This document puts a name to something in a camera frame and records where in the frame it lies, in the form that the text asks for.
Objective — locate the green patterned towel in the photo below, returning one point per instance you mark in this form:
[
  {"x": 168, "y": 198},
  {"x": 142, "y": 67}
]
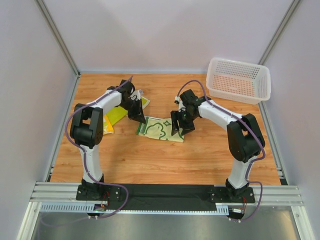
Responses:
[{"x": 159, "y": 129}]

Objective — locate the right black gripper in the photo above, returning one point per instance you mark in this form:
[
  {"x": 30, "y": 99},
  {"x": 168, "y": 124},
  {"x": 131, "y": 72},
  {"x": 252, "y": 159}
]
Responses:
[{"x": 183, "y": 122}]

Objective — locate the left aluminium frame post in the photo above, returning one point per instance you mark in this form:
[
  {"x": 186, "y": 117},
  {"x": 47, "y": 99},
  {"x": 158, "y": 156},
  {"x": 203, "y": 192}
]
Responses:
[{"x": 57, "y": 35}]

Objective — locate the white perforated plastic basket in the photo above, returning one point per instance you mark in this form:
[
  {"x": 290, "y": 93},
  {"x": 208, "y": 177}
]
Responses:
[{"x": 238, "y": 81}]

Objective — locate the aluminium front rail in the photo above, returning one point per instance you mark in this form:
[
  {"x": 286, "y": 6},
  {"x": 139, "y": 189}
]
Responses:
[{"x": 272, "y": 195}]

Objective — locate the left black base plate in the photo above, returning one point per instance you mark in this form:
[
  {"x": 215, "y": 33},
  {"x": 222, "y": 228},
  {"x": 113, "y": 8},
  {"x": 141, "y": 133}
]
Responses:
[{"x": 100, "y": 193}]

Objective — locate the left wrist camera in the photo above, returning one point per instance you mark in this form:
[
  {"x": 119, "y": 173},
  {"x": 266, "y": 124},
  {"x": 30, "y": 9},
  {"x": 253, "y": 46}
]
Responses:
[{"x": 136, "y": 95}]

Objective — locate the right aluminium frame post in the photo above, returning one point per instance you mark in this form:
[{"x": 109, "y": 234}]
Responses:
[{"x": 294, "y": 5}]

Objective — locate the black cloth strip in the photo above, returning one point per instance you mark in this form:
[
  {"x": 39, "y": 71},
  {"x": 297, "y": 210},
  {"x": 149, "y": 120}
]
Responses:
[{"x": 169, "y": 197}]

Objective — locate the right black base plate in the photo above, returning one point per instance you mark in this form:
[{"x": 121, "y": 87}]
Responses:
[{"x": 223, "y": 194}]

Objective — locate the yellow green towel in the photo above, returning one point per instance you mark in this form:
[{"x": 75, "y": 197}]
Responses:
[{"x": 113, "y": 117}]

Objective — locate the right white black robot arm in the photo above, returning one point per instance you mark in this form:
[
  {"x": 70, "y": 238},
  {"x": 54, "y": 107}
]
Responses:
[{"x": 245, "y": 139}]

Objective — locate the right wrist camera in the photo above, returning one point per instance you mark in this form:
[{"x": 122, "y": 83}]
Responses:
[{"x": 177, "y": 99}]

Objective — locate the grey slotted cable duct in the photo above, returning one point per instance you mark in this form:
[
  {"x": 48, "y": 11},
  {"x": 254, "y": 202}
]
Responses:
[{"x": 91, "y": 208}]

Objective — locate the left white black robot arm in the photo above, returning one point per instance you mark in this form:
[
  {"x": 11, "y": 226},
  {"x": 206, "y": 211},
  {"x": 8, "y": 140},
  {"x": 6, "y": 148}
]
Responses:
[{"x": 87, "y": 128}]

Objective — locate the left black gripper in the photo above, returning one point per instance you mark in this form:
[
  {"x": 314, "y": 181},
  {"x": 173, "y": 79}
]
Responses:
[{"x": 135, "y": 109}]

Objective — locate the aluminium frame post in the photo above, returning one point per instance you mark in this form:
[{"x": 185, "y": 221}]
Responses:
[
  {"x": 57, "y": 35},
  {"x": 294, "y": 5}
]

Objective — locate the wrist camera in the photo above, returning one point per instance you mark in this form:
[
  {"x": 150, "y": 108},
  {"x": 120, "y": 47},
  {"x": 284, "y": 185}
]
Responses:
[
  {"x": 136, "y": 95},
  {"x": 177, "y": 99}
]

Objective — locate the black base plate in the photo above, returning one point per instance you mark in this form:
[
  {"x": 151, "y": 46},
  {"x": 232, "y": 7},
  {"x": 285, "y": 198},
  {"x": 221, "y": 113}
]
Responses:
[
  {"x": 223, "y": 194},
  {"x": 100, "y": 193}
]

